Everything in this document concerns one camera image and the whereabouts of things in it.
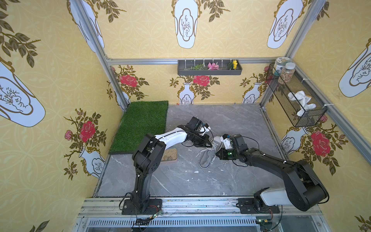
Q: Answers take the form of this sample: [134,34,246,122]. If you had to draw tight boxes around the white shoelace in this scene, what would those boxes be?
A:
[198,146,217,169]

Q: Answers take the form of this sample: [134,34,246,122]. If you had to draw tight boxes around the grey canvas sneaker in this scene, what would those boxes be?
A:
[199,136,223,169]

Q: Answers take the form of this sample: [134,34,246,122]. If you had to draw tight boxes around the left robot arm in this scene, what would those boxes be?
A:
[119,117,212,215]

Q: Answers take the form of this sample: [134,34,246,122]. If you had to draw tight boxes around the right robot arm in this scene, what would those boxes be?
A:
[216,134,329,212]

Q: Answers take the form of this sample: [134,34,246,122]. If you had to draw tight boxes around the green artificial grass mat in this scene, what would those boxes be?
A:
[109,101,169,155]

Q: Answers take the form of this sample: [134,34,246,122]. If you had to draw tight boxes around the green artificial plant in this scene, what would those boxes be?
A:
[187,64,207,70]

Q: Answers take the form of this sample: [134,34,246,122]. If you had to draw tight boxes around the pink artificial flower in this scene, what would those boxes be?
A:
[207,63,219,71]

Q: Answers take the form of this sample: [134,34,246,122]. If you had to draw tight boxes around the white plush toy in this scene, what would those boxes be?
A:
[288,91,317,117]

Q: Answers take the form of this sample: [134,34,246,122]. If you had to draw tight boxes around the yellow artificial flower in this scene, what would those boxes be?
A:
[232,60,238,70]

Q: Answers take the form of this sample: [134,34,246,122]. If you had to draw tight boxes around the glass jar white lid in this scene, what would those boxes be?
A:
[278,62,296,85]

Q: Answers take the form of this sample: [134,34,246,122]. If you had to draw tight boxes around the patterned jar behind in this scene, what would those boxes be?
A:
[273,57,291,76]

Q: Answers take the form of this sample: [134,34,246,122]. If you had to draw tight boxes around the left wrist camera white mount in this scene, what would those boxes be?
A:
[199,124,211,136]

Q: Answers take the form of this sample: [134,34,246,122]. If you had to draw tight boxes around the grey wall planter shelf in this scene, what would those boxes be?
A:
[177,59,243,76]

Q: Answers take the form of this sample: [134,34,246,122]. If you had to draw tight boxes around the black wire basket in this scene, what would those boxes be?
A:
[265,64,328,128]

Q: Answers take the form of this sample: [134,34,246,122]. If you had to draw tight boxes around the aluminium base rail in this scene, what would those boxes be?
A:
[72,196,331,232]

